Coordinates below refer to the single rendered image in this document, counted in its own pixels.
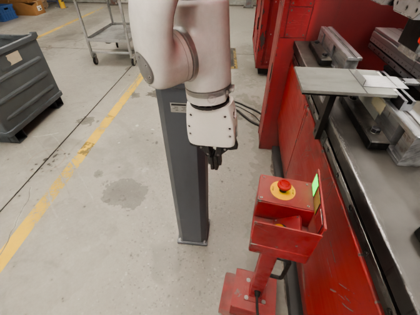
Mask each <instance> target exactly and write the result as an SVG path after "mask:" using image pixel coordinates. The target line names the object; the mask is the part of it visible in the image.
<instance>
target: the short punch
mask: <svg viewBox="0 0 420 315"><path fill-rule="evenodd" d="M419 38H420V20H412V19H410V18H409V19H408V21H407V23H406V25H405V27H404V29H403V32H402V34H401V36H400V38H399V40H398V43H400V44H399V46H398V48H397V50H398V51H400V52H401V53H403V54H404V55H405V56H407V57H408V58H409V59H411V60H412V61H415V60H416V58H417V56H418V54H420V44H419V43H418V39H419Z"/></svg>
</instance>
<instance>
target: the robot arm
mask: <svg viewBox="0 0 420 315"><path fill-rule="evenodd" d="M128 9H129V22H130V27H131V35H132V41H133V45H134V51H135V55H136V61H137V64H138V66H139V72H140V73H141V75H142V77H143V78H144V80H145V81H146V82H147V84H148V85H150V86H151V87H152V88H154V89H167V88H171V87H174V86H177V85H179V84H183V83H184V85H185V89H186V97H187V108H186V122H187V135H188V138H189V141H190V145H192V146H196V147H199V148H200V149H201V150H203V151H204V152H205V155H206V156H207V158H208V164H210V165H211V170H213V169H215V170H218V167H219V166H221V164H222V161H223V160H222V154H223V153H225V152H226V151H227V150H235V149H237V148H238V141H237V139H236V137H237V136H238V120H237V114H236V106H235V102H234V98H233V97H232V96H229V94H230V93H231V92H234V84H231V49H230V25H229V0H128ZM213 147H216V150H215V149H213Z"/></svg>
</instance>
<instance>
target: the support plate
mask: <svg viewBox="0 0 420 315"><path fill-rule="evenodd" d="M294 71H295V73H296V77H297V80H298V83H299V85H300V88H301V91H302V93H314V94H335V95H347V96H369V97H380V98H397V97H398V94H397V93H396V92H395V91H394V90H393V89H392V88H382V87H364V89H365V90H366V91H367V92H368V93H366V91H365V90H364V89H363V88H362V86H361V85H360V84H359V83H358V81H357V80H356V78H355V77H354V76H353V75H352V74H351V72H350V71H349V69H336V68H322V67H296V66H295V67H294ZM358 71H359V72H360V73H361V74H362V75H368V76H378V74H377V73H376V72H375V70H362V69H358Z"/></svg>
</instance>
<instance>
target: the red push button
mask: <svg viewBox="0 0 420 315"><path fill-rule="evenodd" d="M277 186H278V188H279V191H280V192H281V193H286V191H288V190H290V189H291V183H290V182H289V181H287V180H284V179H282V180H280V181H278V183H277Z"/></svg>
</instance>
